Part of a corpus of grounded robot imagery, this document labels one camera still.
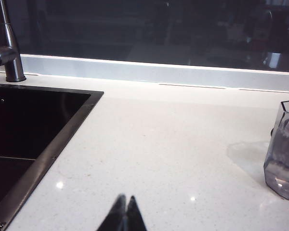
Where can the black kitchen sink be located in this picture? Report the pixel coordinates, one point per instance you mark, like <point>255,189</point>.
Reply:
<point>26,125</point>

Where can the clear faceted glass mug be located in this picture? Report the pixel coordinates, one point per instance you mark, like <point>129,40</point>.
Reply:
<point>284,168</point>

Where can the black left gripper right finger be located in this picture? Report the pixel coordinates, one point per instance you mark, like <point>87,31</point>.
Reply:
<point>135,219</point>

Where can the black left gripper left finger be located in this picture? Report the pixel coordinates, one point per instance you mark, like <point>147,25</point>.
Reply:
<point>115,219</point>

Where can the dark metal kitchen faucet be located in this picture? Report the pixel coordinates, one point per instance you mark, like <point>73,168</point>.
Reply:
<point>13,62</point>

